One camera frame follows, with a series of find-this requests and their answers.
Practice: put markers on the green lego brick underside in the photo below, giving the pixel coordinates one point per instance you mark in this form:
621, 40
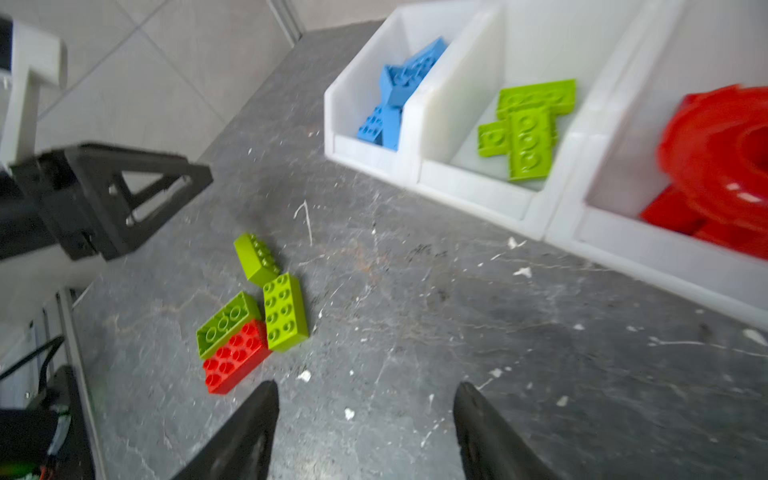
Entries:
531, 143

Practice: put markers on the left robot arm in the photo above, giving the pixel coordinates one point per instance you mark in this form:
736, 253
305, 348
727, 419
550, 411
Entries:
48, 438

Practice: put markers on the white three-compartment bin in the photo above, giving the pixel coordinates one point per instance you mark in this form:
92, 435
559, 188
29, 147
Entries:
631, 133

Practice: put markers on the red arch lego piece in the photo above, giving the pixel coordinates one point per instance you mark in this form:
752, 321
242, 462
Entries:
704, 152

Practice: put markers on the red lego brick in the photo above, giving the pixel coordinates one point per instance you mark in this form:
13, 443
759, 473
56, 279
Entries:
672, 211
232, 362

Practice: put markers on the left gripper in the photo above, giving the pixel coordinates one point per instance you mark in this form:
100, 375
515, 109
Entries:
94, 199

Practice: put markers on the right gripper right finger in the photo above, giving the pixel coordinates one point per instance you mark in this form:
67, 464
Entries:
489, 447

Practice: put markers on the blue lego brick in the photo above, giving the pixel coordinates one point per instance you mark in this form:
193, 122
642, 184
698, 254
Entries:
382, 127
398, 82

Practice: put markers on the green lego brick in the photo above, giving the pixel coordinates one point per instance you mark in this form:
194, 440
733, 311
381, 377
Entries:
227, 322
493, 139
558, 96
284, 313
256, 259

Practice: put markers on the red lego brick bottom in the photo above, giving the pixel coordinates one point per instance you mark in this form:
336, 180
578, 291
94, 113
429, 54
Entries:
672, 211

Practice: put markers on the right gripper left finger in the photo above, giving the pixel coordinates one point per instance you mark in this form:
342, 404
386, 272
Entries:
242, 447

